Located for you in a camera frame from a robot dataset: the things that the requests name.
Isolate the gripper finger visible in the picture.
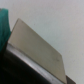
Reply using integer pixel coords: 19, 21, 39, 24
0, 9, 10, 50

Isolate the black kcup holder box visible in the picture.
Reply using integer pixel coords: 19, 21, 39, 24
2, 19, 76, 84

